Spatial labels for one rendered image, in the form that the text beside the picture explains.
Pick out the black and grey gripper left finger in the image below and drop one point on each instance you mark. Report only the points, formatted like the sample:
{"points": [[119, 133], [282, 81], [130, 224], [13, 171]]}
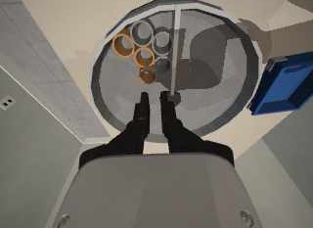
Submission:
{"points": [[128, 142]]}

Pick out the bronze bushing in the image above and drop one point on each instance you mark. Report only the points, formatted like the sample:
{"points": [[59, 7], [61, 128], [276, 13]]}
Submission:
{"points": [[141, 62], [120, 50], [148, 78]]}

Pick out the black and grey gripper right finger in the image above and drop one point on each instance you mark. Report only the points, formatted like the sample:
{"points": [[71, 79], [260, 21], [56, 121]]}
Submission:
{"points": [[182, 140]]}

